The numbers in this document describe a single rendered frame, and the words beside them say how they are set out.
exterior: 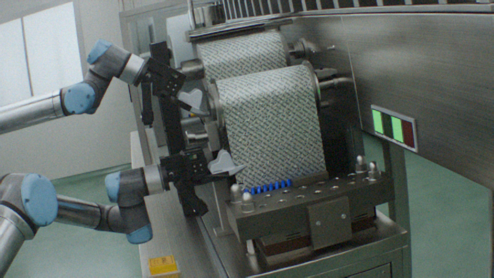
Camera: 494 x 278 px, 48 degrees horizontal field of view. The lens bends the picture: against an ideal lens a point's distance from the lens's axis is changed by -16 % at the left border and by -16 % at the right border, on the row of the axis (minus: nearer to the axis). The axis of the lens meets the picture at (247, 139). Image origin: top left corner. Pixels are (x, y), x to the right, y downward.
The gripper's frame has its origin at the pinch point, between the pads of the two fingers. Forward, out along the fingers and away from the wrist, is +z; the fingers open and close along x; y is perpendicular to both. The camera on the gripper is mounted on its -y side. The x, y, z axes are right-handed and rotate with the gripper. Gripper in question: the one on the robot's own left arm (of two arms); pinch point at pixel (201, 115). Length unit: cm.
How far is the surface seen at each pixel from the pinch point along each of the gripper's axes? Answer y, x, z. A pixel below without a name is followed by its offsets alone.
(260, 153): -1.1, -7.4, 16.5
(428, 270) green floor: -23, 105, 166
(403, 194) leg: 7, 6, 68
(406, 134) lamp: 19, -48, 31
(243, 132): 1.5, -7.4, 10.1
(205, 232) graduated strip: -28.8, 5.7, 17.4
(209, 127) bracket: -1.9, 0.0, 3.5
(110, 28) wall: 9, 549, -52
